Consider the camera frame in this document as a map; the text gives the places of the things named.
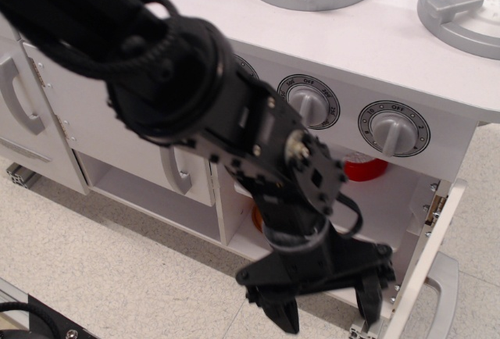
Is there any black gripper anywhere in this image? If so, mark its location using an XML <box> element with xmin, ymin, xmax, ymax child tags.
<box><xmin>236</xmin><ymin>229</ymin><xmax>395</xmax><ymax>334</ymax></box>

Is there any white toy oven door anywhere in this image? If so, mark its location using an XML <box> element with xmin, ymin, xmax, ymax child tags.
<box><xmin>383</xmin><ymin>179</ymin><xmax>467</xmax><ymax>338</ymax></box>

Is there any grey oven door handle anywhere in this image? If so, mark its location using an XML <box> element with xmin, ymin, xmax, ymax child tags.
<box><xmin>426</xmin><ymin>252</ymin><xmax>459</xmax><ymax>339</ymax></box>

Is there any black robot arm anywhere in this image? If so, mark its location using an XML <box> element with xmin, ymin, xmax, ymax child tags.
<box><xmin>1</xmin><ymin>0</ymin><xmax>395</xmax><ymax>334</ymax></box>

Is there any grey middle oven knob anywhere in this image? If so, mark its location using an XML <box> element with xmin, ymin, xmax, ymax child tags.
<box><xmin>277</xmin><ymin>74</ymin><xmax>341</xmax><ymax>130</ymax></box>

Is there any brown toy bread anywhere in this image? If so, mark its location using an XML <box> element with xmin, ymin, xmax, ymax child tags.
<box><xmin>252</xmin><ymin>205</ymin><xmax>263</xmax><ymax>233</ymax></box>

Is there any red toy food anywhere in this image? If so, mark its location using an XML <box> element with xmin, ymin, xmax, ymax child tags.
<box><xmin>342</xmin><ymin>152</ymin><xmax>388</xmax><ymax>182</ymax></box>

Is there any grey right stove knob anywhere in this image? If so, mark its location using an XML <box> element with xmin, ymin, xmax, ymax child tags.
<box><xmin>358</xmin><ymin>101</ymin><xmax>431</xmax><ymax>158</ymax></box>

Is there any grey stove knob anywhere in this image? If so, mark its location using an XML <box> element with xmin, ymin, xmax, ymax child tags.
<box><xmin>234</xmin><ymin>54</ymin><xmax>259</xmax><ymax>81</ymax></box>
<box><xmin>358</xmin><ymin>101</ymin><xmax>431</xmax><ymax>158</ymax></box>

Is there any white toy kitchen unit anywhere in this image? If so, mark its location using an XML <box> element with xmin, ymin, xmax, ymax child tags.
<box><xmin>0</xmin><ymin>0</ymin><xmax>500</xmax><ymax>323</ymax></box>

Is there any grey left stove knob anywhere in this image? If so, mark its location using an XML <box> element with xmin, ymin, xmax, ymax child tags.
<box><xmin>234</xmin><ymin>54</ymin><xmax>259</xmax><ymax>81</ymax></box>

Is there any grey right stove burner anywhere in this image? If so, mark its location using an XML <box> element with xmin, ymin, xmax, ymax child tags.
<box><xmin>417</xmin><ymin>0</ymin><xmax>499</xmax><ymax>60</ymax></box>

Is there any white cabinet door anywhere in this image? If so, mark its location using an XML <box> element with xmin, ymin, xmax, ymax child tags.
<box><xmin>24</xmin><ymin>43</ymin><xmax>215</xmax><ymax>206</ymax></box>

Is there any white left cupboard door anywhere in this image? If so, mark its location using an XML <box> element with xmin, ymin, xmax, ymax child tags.
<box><xmin>1</xmin><ymin>18</ymin><xmax>89</xmax><ymax>194</ymax></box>

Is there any aluminium frame rail right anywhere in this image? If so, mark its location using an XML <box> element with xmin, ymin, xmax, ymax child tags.
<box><xmin>349</xmin><ymin>317</ymin><xmax>383</xmax><ymax>339</ymax></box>

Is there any aluminium frame rail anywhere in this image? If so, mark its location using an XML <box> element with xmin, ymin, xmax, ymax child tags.
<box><xmin>6</xmin><ymin>163</ymin><xmax>41</xmax><ymax>189</ymax></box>
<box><xmin>349</xmin><ymin>317</ymin><xmax>383</xmax><ymax>339</ymax></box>

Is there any grey cabinet door handle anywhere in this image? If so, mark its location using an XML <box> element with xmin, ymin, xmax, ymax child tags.
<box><xmin>159</xmin><ymin>148</ymin><xmax>192</xmax><ymax>195</ymax></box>

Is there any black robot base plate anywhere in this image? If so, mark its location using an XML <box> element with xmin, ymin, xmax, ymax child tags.
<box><xmin>23</xmin><ymin>295</ymin><xmax>98</xmax><ymax>339</ymax></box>

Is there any aluminium frame rail left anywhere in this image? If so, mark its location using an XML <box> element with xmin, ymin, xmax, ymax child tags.
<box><xmin>6</xmin><ymin>163</ymin><xmax>41</xmax><ymax>189</ymax></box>

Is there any black braided cable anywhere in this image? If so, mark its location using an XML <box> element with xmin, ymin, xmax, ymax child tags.
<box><xmin>0</xmin><ymin>298</ymin><xmax>52</xmax><ymax>334</ymax></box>

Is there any grey left cupboard handle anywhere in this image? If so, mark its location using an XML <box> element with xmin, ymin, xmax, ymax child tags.
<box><xmin>0</xmin><ymin>55</ymin><xmax>46</xmax><ymax>136</ymax></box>

